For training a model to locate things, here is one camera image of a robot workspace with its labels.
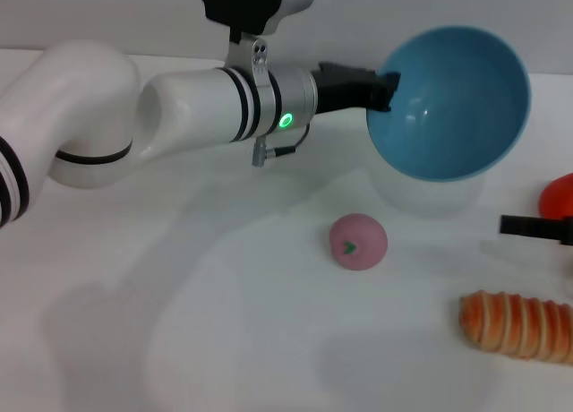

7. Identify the blue bowl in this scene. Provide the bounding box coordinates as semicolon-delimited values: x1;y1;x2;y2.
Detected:
365;24;533;219

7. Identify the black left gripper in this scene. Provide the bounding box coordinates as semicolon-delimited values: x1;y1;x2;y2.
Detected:
311;61;402;116

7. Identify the silver wrist connector with cable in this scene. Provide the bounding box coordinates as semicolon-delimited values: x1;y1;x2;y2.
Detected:
250;124;312;167

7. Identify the orange striped toy bread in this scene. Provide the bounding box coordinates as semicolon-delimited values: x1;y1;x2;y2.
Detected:
459;289;573;367

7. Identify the red toy tomato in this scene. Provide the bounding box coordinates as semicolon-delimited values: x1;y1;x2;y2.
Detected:
538;173;573;219

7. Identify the pink toy peach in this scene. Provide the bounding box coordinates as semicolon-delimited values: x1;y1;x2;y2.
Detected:
329;212;389;272

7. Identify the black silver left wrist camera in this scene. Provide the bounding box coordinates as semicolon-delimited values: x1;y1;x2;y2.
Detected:
195;0;316;39

